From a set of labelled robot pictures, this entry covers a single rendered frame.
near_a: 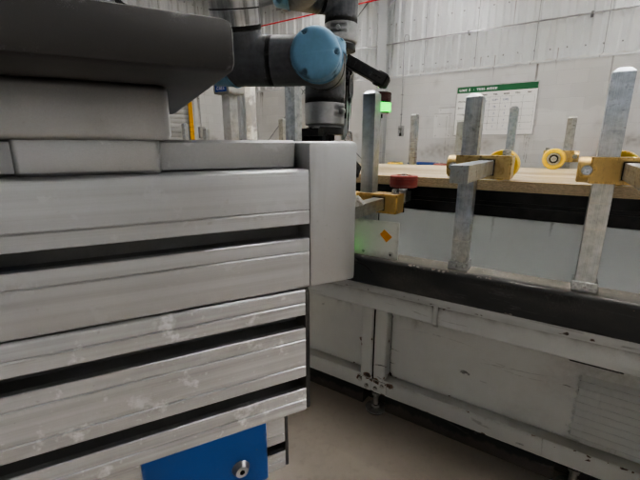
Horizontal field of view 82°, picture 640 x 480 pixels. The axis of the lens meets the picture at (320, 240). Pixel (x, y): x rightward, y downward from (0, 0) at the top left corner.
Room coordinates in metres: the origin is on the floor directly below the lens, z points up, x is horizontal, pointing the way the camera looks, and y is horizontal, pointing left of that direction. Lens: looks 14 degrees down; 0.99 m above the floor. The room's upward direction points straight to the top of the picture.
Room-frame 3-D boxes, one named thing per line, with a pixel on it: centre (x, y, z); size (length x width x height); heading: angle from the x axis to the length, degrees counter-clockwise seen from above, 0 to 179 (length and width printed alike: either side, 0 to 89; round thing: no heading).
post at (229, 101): (1.28, 0.30, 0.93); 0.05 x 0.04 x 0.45; 57
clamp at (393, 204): (0.99, -0.15, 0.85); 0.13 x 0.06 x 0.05; 57
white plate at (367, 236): (0.99, -0.09, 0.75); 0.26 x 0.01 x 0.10; 57
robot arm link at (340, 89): (0.74, -0.01, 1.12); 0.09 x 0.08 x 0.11; 174
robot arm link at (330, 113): (0.74, -0.01, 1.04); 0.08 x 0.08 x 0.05
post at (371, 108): (1.00, -0.13, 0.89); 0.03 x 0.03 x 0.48; 57
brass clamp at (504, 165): (0.85, -0.36, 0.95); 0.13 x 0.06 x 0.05; 57
